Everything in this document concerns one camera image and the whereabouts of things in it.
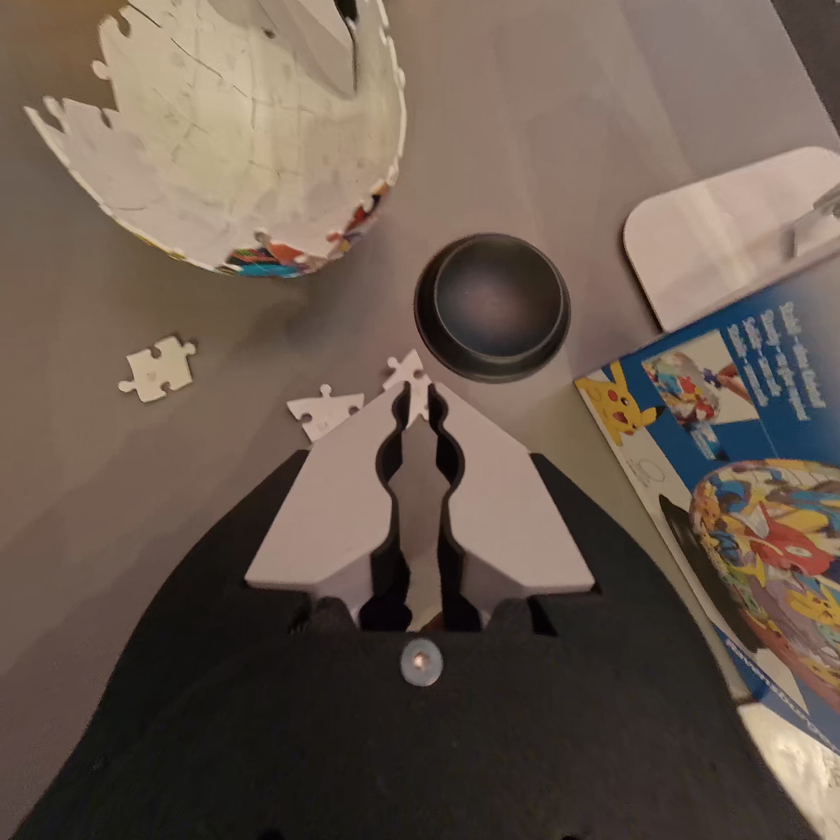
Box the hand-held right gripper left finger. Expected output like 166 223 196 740
245 382 412 630

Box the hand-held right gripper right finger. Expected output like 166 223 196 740
428 382 595 631

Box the white puzzle piece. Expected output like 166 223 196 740
382 349 434 429
118 336 198 404
287 384 366 442

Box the partly built puzzle ball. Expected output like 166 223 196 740
23 0 409 280

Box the blue puzzle box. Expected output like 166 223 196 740
574 251 840 756

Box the black round ball stand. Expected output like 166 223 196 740
413 233 572 385

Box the white monitor stand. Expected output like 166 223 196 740
622 146 840 332

